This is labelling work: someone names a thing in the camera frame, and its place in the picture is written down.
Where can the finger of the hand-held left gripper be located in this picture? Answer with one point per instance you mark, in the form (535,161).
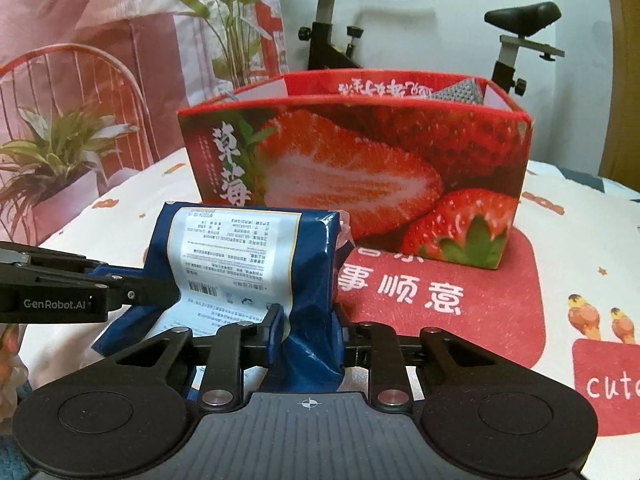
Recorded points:
(122,272)
(150,294)

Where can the red strawberry print box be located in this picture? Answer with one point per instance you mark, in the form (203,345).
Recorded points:
(350,170)

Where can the pink printed backdrop cloth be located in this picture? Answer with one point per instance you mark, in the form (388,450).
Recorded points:
(100,85)

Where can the person's left hand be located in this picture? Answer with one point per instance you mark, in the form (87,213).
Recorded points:
(9,360)

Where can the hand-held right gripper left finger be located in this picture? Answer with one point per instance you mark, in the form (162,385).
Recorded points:
(274,330)

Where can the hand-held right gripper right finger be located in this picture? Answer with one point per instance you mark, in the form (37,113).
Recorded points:
(360,342)

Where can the printed tablecloth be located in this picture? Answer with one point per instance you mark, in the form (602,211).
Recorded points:
(575,240)

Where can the blue tissue pack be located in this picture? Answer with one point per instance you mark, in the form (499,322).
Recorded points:
(310,260)

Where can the black exercise bike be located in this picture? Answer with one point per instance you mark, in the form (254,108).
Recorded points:
(325,35)

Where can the wooden door frame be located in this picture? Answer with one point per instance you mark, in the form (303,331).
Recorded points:
(622,85)

